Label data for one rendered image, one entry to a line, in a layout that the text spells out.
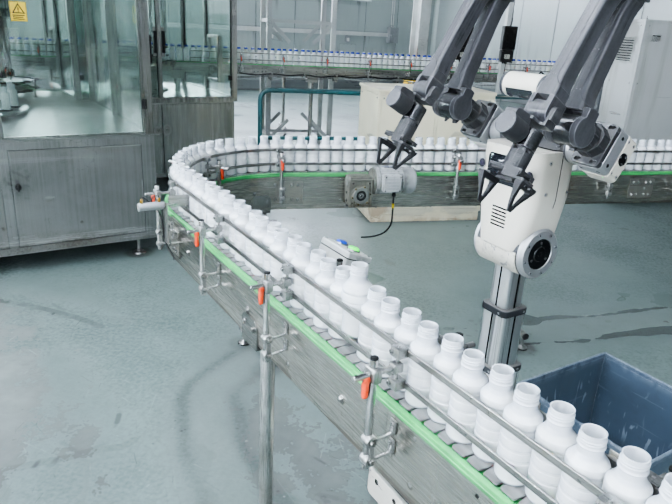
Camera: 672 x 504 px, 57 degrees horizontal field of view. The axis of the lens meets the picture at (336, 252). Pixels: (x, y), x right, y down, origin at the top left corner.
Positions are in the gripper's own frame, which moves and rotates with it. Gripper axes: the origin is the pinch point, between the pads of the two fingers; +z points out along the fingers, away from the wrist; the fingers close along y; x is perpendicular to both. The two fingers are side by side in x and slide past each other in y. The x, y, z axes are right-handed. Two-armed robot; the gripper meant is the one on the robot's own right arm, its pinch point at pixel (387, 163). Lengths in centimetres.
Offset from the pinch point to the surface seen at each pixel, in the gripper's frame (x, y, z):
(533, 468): -15, 103, 39
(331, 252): -13.3, 18.3, 30.1
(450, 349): -20, 82, 31
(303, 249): -27, 29, 32
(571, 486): -16, 110, 37
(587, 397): 44, 66, 31
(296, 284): -24, 29, 40
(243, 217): -30.2, -6.5, 34.2
